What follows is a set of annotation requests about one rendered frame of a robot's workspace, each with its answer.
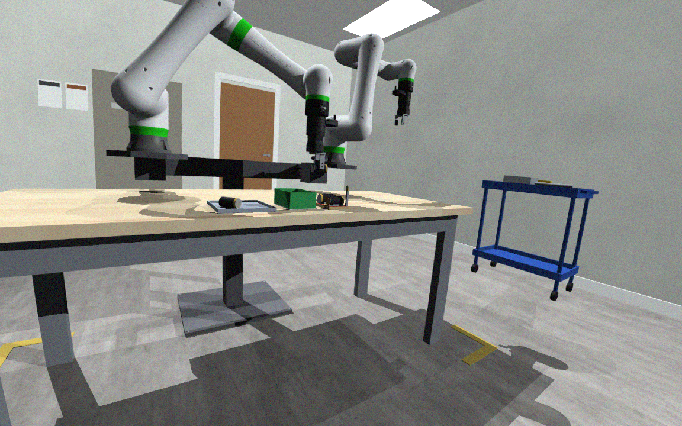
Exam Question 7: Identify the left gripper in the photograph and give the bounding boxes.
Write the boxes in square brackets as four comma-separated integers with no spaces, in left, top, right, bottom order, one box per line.
[392,80,413,126]

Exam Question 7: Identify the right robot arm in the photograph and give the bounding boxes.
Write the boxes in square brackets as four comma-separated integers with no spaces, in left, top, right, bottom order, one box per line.
[111,0,333,153]

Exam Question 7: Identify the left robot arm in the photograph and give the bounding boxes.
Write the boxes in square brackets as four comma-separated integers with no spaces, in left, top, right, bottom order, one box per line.
[323,33,416,165]

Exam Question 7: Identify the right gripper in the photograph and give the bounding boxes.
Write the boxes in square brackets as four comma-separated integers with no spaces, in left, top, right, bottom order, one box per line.
[305,99,338,169]

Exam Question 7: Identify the tan battery holder board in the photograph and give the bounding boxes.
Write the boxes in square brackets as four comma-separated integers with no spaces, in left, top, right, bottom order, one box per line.
[316,185,350,210]

